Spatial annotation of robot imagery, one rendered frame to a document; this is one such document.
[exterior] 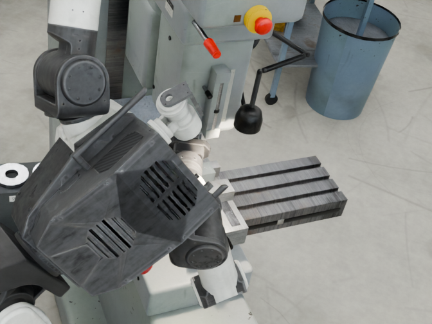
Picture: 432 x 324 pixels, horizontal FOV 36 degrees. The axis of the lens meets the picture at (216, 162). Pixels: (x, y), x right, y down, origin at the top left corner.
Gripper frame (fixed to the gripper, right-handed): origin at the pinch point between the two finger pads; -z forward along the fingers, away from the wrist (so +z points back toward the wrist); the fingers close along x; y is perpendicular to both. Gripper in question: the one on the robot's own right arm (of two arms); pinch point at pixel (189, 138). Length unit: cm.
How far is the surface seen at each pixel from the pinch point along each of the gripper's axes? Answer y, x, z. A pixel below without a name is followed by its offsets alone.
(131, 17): -26.7, 21.2, -17.0
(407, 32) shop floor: 121, -165, -320
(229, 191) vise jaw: 16.4, -14.5, 2.2
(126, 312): 71, 12, 11
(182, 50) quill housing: -35.8, 5.5, 11.2
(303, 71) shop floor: 122, -77, -242
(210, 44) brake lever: -47, 0, 26
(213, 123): -15.7, -5.2, 11.9
